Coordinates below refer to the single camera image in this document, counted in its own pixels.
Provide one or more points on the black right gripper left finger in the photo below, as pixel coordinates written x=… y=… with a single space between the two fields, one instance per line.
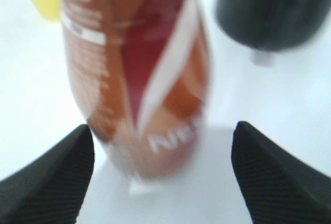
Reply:
x=52 y=188

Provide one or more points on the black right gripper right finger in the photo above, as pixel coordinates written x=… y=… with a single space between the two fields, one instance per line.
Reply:
x=276 y=186

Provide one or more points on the brown coffee drink bottle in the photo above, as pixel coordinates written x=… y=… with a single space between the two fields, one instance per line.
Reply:
x=139 y=72

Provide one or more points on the black mug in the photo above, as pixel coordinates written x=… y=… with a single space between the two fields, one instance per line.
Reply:
x=269 y=26

